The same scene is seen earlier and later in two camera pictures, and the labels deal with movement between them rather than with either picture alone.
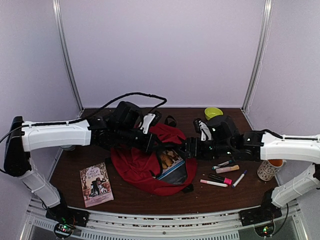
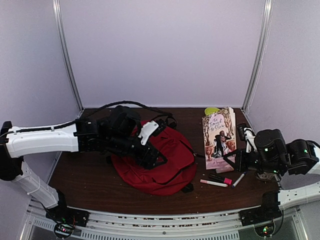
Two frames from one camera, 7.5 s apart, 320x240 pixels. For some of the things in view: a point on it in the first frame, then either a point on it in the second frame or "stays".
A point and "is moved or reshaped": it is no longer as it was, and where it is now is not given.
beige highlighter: [227, 169] stays
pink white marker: [213, 183] stays
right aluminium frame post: [268, 14] stays
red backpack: [139, 169] is moved or reshaped
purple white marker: [239, 179] stays
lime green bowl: [212, 111] stays
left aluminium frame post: [57, 16] stays
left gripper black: [147, 146] → [148, 163]
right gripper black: [190, 142] → [240, 164]
